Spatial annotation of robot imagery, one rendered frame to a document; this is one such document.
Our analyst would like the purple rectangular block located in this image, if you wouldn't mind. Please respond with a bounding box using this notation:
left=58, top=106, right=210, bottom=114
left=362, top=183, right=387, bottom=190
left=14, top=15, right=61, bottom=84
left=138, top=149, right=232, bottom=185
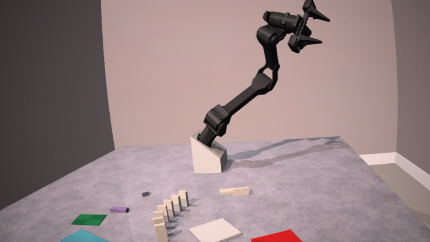
left=110, top=206, right=129, bottom=213

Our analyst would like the teal rectangular block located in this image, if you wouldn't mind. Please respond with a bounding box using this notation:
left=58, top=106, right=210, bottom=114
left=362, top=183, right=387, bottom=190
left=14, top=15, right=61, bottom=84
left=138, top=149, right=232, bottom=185
left=60, top=229, right=109, bottom=242

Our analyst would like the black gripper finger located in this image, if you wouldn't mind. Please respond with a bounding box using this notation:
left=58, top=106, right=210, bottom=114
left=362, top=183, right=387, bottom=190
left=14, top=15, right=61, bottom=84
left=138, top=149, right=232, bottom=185
left=309, top=4, right=330, bottom=22
left=297, top=35, right=322, bottom=49

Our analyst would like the red rectangular block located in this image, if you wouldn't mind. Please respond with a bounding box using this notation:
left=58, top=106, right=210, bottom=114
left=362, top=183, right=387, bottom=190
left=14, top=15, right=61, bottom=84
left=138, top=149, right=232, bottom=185
left=251, top=229, right=302, bottom=242

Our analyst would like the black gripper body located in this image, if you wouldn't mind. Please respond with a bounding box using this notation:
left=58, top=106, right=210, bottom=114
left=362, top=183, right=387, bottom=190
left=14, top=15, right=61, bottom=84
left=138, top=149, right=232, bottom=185
left=280, top=0, right=315, bottom=53

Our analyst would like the green flat tile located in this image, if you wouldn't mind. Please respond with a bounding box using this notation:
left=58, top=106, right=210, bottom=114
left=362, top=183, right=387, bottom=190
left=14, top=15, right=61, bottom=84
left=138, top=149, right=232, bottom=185
left=71, top=214, right=107, bottom=226

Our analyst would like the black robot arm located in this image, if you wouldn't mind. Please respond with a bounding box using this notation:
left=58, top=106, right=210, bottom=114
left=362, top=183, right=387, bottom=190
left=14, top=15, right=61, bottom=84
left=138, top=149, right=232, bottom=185
left=197, top=11, right=296, bottom=148

